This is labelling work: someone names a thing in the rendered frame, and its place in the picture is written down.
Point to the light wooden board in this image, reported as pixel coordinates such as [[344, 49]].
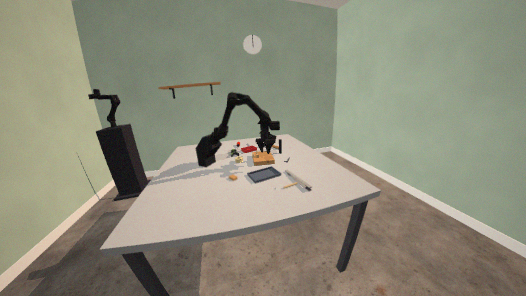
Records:
[[264, 158]]

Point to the red shallow tray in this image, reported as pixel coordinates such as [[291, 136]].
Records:
[[249, 149]]

